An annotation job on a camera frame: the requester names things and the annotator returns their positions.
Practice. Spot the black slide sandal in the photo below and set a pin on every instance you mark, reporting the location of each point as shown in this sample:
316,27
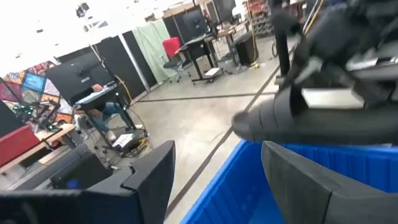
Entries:
311,127

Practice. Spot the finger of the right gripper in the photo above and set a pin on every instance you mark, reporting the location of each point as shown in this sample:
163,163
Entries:
376,81
306,74

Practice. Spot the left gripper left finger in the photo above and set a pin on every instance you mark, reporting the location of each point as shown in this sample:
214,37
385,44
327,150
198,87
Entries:
149,186

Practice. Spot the blue plastic bin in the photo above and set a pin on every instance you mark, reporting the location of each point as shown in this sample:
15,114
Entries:
224,199

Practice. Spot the black cabinet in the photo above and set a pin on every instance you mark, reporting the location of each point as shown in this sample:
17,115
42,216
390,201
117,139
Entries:
246,49

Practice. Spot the black metal post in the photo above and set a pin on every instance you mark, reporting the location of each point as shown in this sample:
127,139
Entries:
283,53

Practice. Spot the person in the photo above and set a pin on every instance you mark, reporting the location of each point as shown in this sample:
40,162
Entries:
102,115

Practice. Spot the black workstation stand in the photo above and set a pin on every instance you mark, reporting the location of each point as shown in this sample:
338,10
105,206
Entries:
124,115

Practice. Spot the black partition panel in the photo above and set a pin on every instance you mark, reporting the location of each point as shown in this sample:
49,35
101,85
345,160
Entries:
140,56
121,68

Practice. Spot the green curtain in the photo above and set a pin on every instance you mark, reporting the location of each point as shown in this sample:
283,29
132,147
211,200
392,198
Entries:
152,46

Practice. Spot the black ceiling camera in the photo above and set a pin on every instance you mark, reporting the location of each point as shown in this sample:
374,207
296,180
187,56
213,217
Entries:
82,9

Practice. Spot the storage shelf rack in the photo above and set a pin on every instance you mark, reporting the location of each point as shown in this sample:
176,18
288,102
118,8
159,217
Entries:
261,18

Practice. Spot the red office chair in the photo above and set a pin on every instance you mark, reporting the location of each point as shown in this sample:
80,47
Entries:
171,46

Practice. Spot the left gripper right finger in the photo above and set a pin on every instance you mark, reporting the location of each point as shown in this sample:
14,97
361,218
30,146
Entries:
295,186

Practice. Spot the black computer monitor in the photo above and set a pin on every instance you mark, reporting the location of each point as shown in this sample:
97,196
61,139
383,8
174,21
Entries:
194,23
77,74
224,9

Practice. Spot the white box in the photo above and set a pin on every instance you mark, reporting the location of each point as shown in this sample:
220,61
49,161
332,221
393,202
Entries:
122,140

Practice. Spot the red plastic bin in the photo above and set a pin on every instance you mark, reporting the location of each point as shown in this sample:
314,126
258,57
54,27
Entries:
15,143

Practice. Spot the colourful patchwork quilt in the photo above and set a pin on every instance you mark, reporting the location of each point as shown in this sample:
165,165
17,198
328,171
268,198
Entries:
34,84

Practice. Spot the black standing desk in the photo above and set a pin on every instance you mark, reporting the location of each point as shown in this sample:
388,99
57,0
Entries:
199,46

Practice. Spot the wooden top work table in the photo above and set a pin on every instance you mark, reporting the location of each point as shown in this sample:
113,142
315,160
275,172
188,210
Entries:
59,132

